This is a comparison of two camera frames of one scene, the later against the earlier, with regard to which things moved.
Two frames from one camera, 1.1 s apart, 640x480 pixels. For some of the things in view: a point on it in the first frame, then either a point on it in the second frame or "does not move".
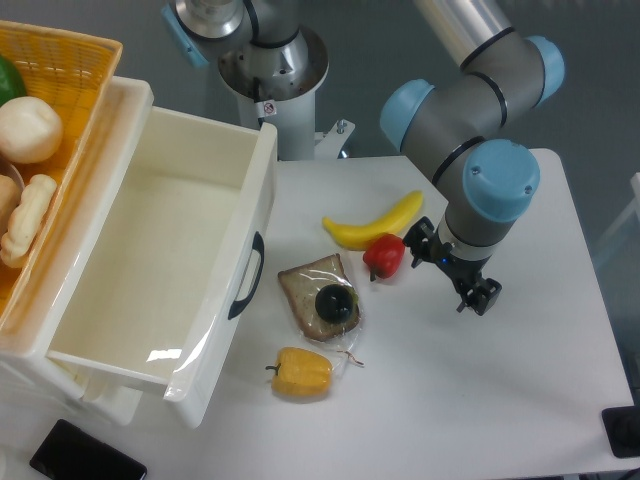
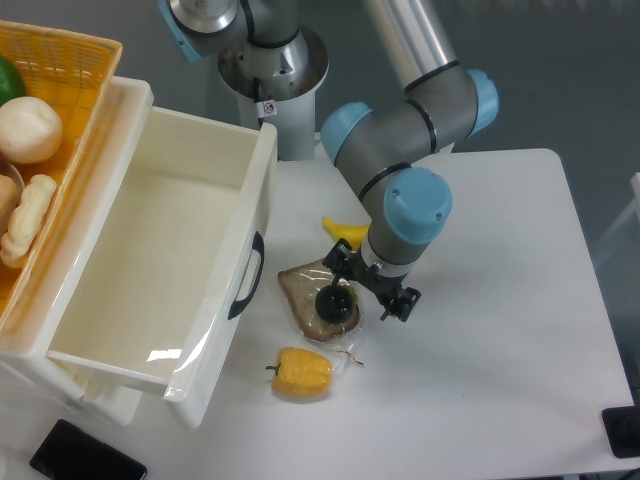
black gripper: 474,291 -> 383,285
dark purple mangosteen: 336,303 does not move
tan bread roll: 10,195 does not move
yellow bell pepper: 301,372 does not move
